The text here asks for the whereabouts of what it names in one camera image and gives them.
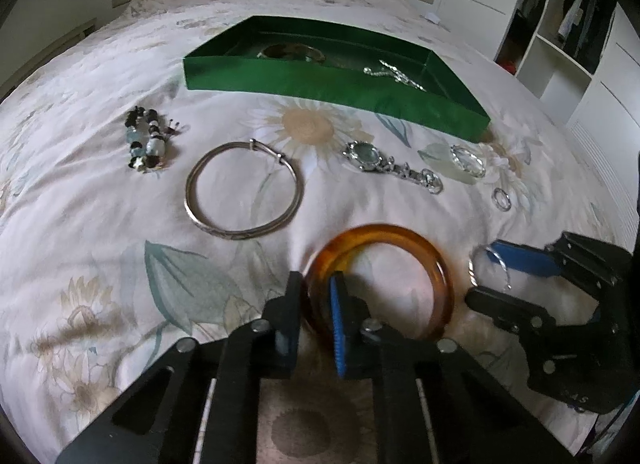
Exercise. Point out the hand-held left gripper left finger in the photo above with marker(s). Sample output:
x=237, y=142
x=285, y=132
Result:
x=287, y=324

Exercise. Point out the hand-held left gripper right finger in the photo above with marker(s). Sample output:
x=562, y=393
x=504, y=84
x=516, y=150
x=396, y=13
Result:
x=340, y=329

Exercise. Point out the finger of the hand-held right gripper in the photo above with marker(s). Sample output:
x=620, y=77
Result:
x=520, y=261
x=500, y=309

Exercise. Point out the twisted silver bangle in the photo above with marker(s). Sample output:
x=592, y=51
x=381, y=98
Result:
x=472, y=269

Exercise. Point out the plain silver bangle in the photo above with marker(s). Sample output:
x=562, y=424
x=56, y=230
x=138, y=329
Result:
x=235, y=233

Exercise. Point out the amber bangle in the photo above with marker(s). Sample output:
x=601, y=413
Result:
x=400, y=234

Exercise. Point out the silver wristwatch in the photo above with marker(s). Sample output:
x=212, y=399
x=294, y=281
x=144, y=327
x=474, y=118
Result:
x=367, y=154

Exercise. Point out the green box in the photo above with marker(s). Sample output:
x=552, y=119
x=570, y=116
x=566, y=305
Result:
x=325, y=89

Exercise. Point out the white open wardrobe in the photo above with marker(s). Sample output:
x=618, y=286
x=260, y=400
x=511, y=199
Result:
x=550, y=69

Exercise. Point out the floral bedspread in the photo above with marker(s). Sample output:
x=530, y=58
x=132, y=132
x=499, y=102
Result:
x=100, y=194

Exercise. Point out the hanging clothes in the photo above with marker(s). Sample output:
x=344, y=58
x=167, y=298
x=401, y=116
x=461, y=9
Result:
x=585, y=19

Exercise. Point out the small white object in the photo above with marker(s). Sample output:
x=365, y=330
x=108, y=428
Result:
x=433, y=18

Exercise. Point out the brown gold bangle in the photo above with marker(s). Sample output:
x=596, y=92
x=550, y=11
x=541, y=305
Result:
x=315, y=55

